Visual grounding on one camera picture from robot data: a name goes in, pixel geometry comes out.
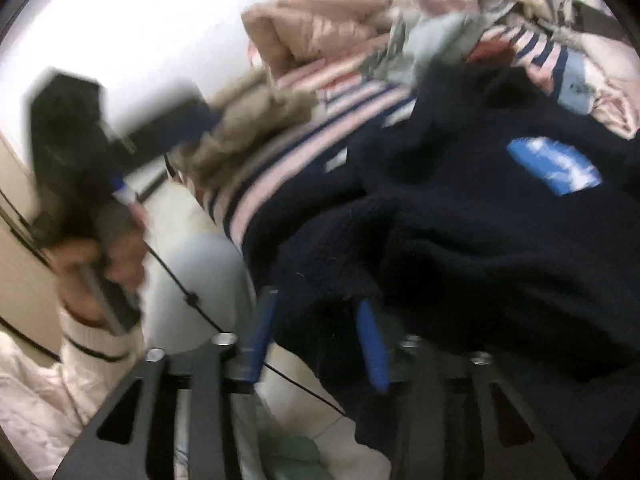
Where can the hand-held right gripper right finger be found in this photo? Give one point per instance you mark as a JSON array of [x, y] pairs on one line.
[[372, 350]]

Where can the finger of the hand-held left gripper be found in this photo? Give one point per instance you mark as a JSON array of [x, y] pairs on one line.
[[122, 193], [175, 120]]

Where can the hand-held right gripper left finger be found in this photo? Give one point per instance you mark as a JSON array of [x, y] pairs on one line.
[[261, 332]]

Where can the dark navy sweater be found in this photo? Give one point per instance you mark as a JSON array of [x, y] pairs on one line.
[[475, 240]]

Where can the person's left forearm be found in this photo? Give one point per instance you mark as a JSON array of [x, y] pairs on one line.
[[95, 355]]

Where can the person's left hand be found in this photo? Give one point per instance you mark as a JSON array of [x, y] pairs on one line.
[[125, 260]]

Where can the beige furry garment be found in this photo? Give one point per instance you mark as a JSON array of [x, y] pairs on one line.
[[240, 125]]

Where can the person's light jeans leg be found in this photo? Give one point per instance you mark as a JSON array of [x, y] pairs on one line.
[[210, 280]]

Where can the beige wooden cabinet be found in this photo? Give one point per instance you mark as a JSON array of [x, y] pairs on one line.
[[25, 240]]

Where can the pink navy striped blanket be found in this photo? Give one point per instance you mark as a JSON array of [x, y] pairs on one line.
[[280, 180]]

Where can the green object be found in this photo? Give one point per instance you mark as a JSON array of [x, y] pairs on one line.
[[287, 455]]

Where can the pink puffy jacket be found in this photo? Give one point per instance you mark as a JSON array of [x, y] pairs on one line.
[[310, 25]]

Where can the grey cloth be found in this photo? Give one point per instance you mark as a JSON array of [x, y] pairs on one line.
[[435, 40]]

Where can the pale pink cloth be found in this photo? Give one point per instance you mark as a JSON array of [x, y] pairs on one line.
[[612, 90]]

